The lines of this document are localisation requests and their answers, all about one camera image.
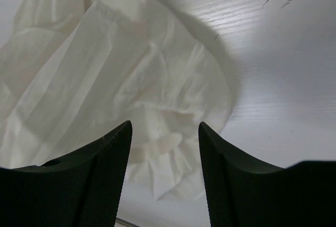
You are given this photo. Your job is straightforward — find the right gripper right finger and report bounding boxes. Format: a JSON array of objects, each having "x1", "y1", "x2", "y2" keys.
[{"x1": 198, "y1": 122, "x2": 335, "y2": 226}]

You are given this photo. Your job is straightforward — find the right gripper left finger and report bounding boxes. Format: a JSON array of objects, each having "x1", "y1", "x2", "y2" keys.
[{"x1": 1, "y1": 121, "x2": 132, "y2": 226}]

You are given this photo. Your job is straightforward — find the white skirt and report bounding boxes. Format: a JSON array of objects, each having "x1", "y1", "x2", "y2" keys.
[{"x1": 1, "y1": 0, "x2": 232, "y2": 201}]

